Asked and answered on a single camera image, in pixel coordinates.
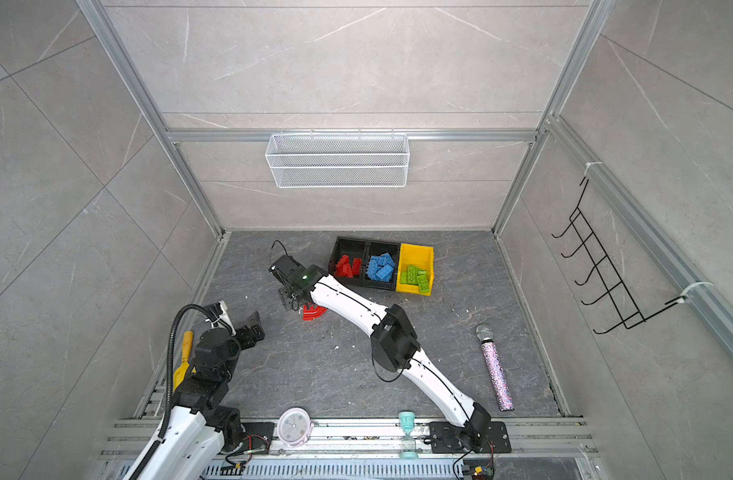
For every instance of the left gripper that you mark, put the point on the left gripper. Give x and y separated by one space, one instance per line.
255 331

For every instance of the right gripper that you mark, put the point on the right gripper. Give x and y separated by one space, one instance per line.
284 294

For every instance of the red arch lego piece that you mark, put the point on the red arch lego piece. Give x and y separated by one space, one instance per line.
312 312

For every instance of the blue lego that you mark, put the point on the blue lego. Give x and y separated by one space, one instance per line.
386 259
373 268
385 274

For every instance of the red lego brick stack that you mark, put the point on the red lego brick stack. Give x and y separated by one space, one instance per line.
356 267

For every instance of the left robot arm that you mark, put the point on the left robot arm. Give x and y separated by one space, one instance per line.
196 427

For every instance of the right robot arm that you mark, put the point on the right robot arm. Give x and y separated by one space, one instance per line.
394 345

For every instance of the yellow toy shovel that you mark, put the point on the yellow toy shovel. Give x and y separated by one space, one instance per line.
184 367

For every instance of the left black storage bin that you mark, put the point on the left black storage bin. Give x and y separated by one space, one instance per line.
353 247

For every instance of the black storage bin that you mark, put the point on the black storage bin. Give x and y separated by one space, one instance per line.
376 248
353 247

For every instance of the right black storage bin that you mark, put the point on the right black storage bin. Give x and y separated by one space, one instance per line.
376 248

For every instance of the white round timer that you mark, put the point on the white round timer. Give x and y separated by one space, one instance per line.
294 427

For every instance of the yellow storage bin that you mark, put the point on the yellow storage bin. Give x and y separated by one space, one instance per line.
421 257

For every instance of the teal hourglass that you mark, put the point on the teal hourglass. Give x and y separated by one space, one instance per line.
408 442

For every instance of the glittery purple roll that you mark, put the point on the glittery purple roll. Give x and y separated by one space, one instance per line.
494 368

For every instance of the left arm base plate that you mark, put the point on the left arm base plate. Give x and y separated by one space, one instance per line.
251 435

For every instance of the white wire mesh basket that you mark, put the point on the white wire mesh basket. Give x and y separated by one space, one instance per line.
338 160

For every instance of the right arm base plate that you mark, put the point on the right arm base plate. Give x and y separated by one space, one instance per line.
445 438

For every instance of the black wire hook rack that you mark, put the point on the black wire hook rack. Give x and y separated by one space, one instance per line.
615 290

